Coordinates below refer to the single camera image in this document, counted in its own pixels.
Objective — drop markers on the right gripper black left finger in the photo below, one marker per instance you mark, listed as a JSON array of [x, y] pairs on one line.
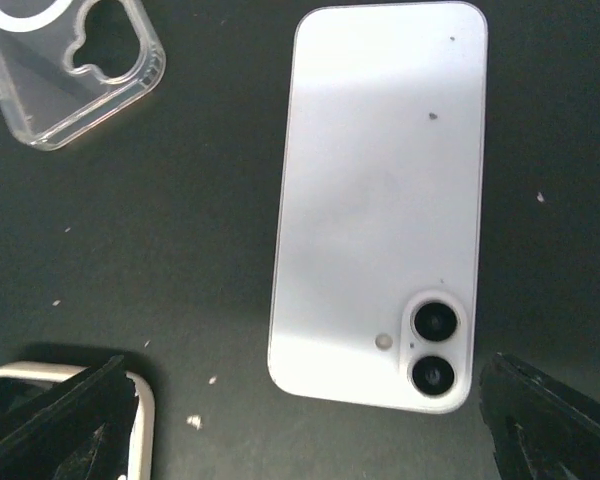
[[65, 425]]

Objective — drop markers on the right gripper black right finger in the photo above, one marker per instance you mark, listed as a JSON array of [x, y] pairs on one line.
[[541, 428]]

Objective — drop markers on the beige pink phone case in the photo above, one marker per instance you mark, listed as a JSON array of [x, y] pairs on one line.
[[22, 380]]

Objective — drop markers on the black screen phone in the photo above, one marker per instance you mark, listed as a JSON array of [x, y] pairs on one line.
[[10, 405]]

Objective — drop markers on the white phone face down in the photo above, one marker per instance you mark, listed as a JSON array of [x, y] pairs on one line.
[[374, 289]]

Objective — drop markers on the clear magsafe phone case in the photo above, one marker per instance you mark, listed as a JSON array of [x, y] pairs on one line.
[[47, 100]]

